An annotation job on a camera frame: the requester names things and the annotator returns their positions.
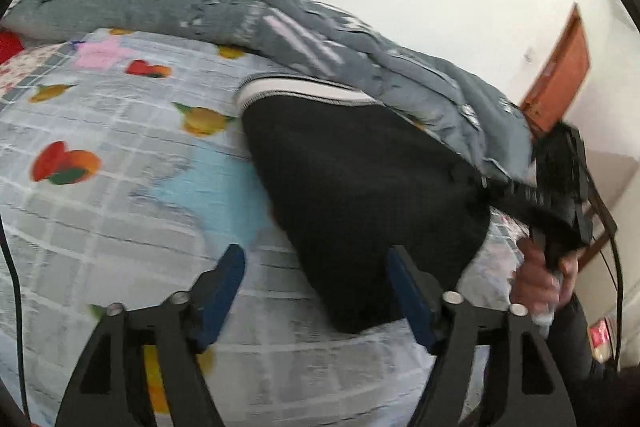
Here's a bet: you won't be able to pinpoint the person's right hand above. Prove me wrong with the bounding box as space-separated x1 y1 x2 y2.
514 234 578 325

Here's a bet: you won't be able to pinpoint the grey quilt with white flowers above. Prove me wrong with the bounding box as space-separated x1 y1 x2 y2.
2 0 538 188

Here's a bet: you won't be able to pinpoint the black cable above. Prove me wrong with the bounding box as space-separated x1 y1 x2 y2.
0 214 30 415
580 164 627 370

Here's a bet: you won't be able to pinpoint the light blue fruit-print sheet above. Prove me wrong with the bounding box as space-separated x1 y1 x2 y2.
0 27 531 427

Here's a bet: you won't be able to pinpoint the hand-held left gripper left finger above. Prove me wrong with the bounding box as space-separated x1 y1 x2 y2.
54 243 247 427

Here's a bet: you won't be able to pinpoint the person's right forearm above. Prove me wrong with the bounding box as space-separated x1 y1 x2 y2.
542 294 640 427

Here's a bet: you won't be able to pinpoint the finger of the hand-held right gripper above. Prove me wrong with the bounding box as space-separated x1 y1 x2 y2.
479 176 545 229

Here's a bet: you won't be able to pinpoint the black pants with white stripe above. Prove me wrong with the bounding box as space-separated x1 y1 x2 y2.
234 74 493 335

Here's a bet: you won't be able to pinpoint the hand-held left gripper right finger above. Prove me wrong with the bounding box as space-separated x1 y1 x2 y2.
387 244 577 427

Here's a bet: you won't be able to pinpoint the brown wooden panel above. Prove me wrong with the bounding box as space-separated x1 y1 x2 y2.
519 3 592 142

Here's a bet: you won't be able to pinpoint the red cloth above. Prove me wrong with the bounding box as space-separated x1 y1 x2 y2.
0 31 22 65

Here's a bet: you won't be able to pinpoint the white floral bedsheet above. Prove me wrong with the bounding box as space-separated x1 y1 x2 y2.
0 44 68 100

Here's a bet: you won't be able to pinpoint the red packet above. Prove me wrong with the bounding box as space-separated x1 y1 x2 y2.
589 316 617 354

